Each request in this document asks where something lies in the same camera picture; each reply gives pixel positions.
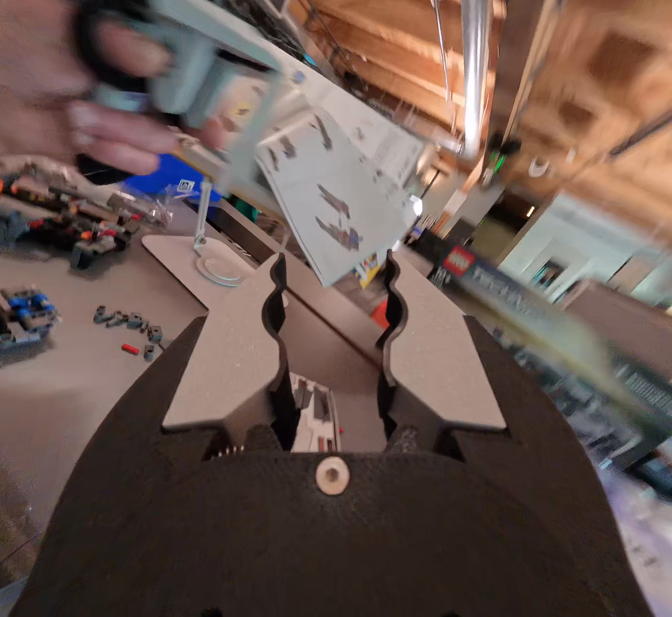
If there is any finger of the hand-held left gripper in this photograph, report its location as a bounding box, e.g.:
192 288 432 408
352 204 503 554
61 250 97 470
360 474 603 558
151 49 275 128
148 0 280 73

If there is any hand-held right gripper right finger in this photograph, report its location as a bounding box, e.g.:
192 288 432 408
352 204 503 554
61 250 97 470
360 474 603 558
378 250 507 440

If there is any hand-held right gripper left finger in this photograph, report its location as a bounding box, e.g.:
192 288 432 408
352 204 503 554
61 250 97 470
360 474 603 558
163 254 291 431

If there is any lego sticker sheet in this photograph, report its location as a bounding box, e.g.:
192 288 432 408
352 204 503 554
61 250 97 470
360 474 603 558
291 373 343 453

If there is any lego instruction booklet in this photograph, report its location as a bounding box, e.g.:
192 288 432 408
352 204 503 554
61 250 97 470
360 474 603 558
254 107 427 288

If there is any grey blue lego wing assembly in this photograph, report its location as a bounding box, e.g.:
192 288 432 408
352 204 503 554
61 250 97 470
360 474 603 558
0 285 62 356

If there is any lego set box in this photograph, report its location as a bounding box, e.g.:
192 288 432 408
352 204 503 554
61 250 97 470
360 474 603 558
428 244 672 473

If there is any clear bag of lego parts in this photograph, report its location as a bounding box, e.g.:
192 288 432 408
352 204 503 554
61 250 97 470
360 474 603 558
105 181 175 227

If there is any large black grey lego model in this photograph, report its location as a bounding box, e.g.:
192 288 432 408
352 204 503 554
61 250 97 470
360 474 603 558
0 160 140 269

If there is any person's left hand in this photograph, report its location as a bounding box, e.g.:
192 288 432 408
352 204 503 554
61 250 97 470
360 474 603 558
0 0 233 174

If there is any blue tagged plastic bin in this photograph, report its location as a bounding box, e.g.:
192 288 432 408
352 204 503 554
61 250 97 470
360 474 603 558
123 154 222 220

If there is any cluster of dark grey pieces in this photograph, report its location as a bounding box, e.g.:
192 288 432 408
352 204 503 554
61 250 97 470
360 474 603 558
93 304 164 345

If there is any silver ventilation duct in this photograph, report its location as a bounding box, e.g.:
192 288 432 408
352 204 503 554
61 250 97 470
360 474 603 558
461 0 497 157

